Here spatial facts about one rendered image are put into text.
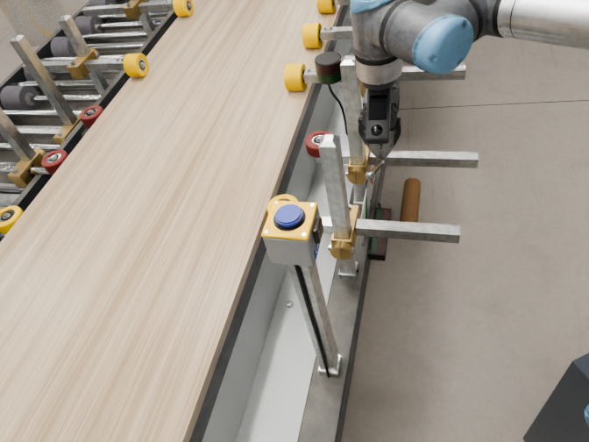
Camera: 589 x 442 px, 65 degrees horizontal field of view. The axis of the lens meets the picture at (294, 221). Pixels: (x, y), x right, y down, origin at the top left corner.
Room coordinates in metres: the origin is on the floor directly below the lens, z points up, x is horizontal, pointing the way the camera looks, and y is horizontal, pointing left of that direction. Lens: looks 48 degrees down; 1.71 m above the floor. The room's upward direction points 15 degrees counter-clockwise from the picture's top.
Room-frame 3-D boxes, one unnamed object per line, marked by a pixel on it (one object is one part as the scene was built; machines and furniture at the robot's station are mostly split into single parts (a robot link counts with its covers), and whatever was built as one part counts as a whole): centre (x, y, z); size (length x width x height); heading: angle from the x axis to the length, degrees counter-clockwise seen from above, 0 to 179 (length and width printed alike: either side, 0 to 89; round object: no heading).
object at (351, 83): (0.92, -0.21, 0.93); 0.03 x 0.03 x 0.48; 65
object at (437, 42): (0.69, -0.30, 1.31); 0.12 x 0.12 x 0.09; 26
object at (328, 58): (0.94, -0.17, 1.07); 0.06 x 0.06 x 0.22; 65
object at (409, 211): (1.42, -0.55, 0.04); 0.30 x 0.08 x 0.08; 155
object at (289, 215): (0.45, 0.01, 1.22); 0.04 x 0.04 x 0.02
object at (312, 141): (1.00, -0.12, 0.85); 0.08 x 0.08 x 0.11
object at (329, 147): (0.69, -0.10, 0.91); 0.03 x 0.03 x 0.48; 65
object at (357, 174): (0.94, -0.21, 0.85); 0.13 x 0.06 x 0.05; 155
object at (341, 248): (0.71, -0.11, 0.84); 0.13 x 0.06 x 0.05; 155
